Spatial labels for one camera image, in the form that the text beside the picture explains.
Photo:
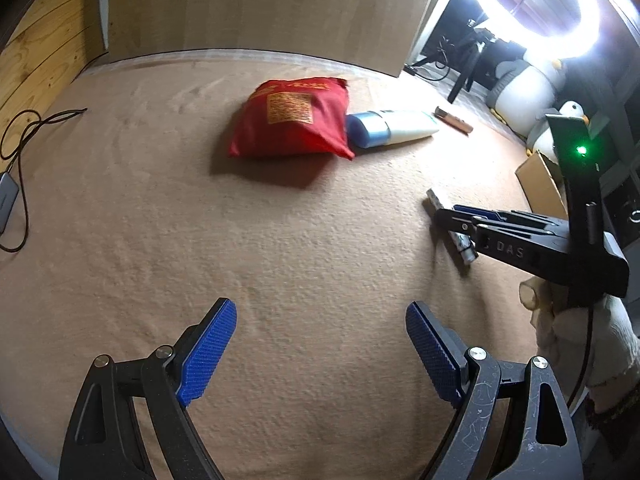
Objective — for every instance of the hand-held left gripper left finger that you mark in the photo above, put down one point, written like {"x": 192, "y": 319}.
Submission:
{"x": 207, "y": 350}

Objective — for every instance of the white panel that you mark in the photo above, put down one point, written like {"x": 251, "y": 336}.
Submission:
{"x": 432, "y": 20}

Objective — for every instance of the wooden board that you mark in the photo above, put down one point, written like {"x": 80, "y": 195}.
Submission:
{"x": 250, "y": 10}

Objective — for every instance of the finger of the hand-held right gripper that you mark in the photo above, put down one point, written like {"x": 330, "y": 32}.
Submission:
{"x": 457, "y": 224}
{"x": 530, "y": 221}

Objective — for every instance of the dark bag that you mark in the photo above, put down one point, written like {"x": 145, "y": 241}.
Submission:
{"x": 500, "y": 60}

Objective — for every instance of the large penguin plush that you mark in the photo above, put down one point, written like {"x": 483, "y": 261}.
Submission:
{"x": 530, "y": 100}

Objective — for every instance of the white tube with blue cap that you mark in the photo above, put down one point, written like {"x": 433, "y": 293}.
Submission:
{"x": 405, "y": 127}

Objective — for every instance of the person's right forearm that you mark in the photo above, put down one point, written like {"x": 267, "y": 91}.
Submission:
{"x": 615, "y": 405}

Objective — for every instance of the person's right hand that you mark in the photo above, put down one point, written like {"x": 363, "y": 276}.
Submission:
{"x": 612, "y": 340}

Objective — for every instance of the red cloth bag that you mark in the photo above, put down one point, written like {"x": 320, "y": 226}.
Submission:
{"x": 295, "y": 120}

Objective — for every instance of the small penguin plush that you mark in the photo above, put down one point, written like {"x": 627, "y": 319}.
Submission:
{"x": 545, "y": 135}

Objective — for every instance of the grey adapter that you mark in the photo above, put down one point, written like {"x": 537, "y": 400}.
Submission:
{"x": 7, "y": 200}

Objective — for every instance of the cardboard box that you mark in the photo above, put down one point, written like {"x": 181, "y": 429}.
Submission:
{"x": 542, "y": 185}

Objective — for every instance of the pink bottle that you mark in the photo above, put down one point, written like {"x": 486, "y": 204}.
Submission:
{"x": 452, "y": 120}

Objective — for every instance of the black tripod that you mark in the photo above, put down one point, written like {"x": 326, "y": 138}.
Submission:
{"x": 462, "y": 77}

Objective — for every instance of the patterned lighter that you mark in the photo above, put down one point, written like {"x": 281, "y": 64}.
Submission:
{"x": 462, "y": 250}

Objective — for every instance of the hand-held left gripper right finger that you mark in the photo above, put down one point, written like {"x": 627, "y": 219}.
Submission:
{"x": 432, "y": 350}

